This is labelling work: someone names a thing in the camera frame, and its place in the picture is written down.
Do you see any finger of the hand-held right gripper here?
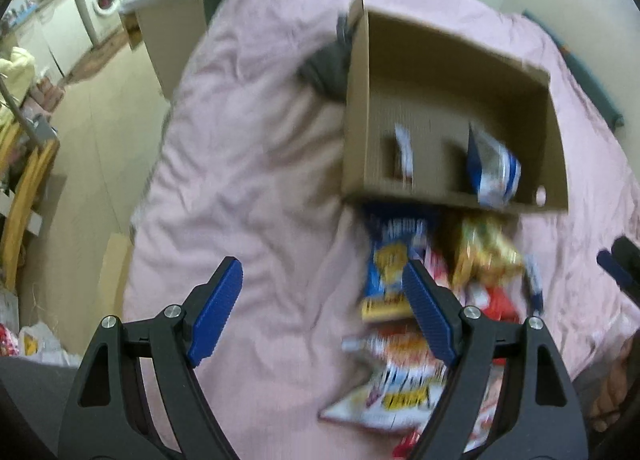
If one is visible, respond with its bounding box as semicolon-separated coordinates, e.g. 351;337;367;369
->
596;236;640;298

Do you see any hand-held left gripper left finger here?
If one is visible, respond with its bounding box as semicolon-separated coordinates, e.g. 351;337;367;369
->
57;256;244;460

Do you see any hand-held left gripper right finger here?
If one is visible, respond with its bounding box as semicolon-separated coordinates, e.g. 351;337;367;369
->
401;260;591;460

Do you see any white red yellow-label snack bag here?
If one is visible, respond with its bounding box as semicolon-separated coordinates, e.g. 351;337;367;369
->
320;325;451;433

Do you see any white blue striped snack bag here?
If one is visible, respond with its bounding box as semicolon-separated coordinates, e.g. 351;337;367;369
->
467;120;522;208

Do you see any brown cardboard box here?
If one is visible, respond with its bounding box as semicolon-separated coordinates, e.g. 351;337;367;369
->
341;0;571;215

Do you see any pink red snack pouch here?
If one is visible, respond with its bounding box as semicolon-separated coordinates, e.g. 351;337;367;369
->
422;247;453;291

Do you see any yellow crinkly snack bag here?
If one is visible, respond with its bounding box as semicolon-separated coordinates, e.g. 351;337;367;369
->
442;213;523;286

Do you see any thin blue snack packet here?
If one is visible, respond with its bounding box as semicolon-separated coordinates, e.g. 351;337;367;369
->
522;255;546;316

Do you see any white cartoon snack pouch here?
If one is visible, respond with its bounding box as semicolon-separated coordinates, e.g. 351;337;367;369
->
465;365;506;451

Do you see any person's foot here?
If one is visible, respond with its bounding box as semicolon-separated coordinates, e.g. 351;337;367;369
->
587;350;631;433

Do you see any small red snack packet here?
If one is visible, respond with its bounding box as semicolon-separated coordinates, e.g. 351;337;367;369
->
392;430;423;458

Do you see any pink blanket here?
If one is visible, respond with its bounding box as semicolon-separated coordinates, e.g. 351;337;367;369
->
122;0;640;460

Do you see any small white snack packet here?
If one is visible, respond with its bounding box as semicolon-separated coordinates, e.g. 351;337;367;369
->
392;123;416;186

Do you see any white plastic bag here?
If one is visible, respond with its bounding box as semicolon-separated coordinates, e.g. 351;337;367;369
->
17;323;83;366

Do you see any wooden crib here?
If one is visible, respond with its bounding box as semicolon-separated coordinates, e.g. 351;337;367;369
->
0;137;61;291

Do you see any metal drying rack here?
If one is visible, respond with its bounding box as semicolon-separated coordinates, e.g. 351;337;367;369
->
0;78;58;151

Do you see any dark grey cloth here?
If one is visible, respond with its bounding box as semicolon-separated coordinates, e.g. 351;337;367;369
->
297;15;353;101

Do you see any white storage box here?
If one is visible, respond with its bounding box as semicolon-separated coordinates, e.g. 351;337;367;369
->
135;0;211;101

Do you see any cream jacket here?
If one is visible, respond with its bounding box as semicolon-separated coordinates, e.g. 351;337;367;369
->
0;45;36;126

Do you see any white cabinet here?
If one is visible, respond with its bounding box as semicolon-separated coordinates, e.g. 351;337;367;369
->
10;0;93;78

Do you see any white washing machine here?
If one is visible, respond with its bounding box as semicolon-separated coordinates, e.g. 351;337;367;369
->
72;0;123;44

